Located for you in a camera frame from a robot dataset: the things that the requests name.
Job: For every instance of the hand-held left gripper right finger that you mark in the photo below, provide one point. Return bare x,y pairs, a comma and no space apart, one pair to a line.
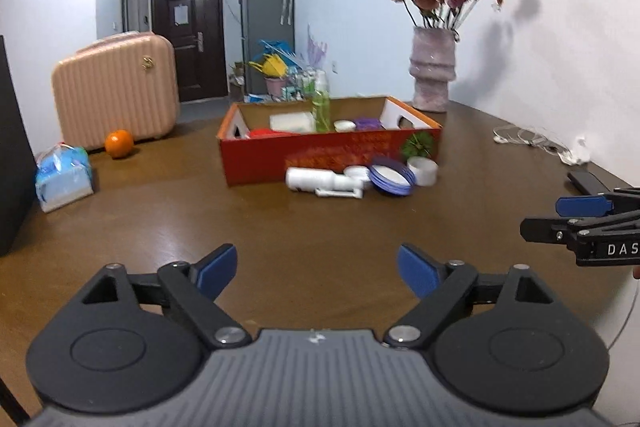
417,272

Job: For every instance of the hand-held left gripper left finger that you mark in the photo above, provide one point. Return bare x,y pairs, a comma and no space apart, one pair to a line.
217,272

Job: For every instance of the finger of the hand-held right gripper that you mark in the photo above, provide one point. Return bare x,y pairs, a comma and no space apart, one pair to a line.
582,206
545,229

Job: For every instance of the red cardboard box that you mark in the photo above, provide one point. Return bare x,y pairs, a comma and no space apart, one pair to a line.
300,154

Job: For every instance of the small white round jar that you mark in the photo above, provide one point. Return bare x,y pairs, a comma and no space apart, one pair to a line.
344,126

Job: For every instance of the white packet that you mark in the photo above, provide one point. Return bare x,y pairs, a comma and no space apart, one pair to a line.
292,122

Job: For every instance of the green spray bottle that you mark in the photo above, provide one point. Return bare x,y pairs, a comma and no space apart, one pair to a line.
321,107

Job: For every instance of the black flat remote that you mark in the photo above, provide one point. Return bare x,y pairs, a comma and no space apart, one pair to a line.
587,182

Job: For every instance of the blue rimmed lid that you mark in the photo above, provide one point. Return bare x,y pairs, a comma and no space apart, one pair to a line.
392,179

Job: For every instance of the white cup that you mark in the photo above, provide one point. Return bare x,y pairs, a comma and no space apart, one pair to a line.
422,171

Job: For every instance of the white spray bottle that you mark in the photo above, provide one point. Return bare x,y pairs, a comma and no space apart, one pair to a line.
310,179

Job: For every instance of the orange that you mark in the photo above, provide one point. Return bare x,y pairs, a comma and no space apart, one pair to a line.
119,144

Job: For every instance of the blue tissue pack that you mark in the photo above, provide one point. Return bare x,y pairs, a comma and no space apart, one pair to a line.
65,179

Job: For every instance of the pink stone vase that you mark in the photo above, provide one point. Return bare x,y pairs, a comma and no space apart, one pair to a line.
432,72

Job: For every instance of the pink bucket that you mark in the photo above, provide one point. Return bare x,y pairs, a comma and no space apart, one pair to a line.
275,87

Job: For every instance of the cluster of toiletry bottles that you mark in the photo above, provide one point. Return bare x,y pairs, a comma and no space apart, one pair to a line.
302,84

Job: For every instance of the pink ribbed suitcase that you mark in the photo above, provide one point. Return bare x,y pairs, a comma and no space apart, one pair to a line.
115,92

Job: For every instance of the dark brown door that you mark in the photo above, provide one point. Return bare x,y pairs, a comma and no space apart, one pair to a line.
187,57

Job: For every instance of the blue yellow bundle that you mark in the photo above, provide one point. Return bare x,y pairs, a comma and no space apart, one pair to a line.
272,59

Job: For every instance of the black paper bag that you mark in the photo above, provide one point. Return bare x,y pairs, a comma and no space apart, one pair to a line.
12,157

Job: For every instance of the purple dried flowers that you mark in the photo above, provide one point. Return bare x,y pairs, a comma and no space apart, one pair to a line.
316,49

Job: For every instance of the grey refrigerator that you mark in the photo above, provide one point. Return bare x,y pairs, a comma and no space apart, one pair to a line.
265,22

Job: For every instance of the white door notice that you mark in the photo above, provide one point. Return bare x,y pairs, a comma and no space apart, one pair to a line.
181,15

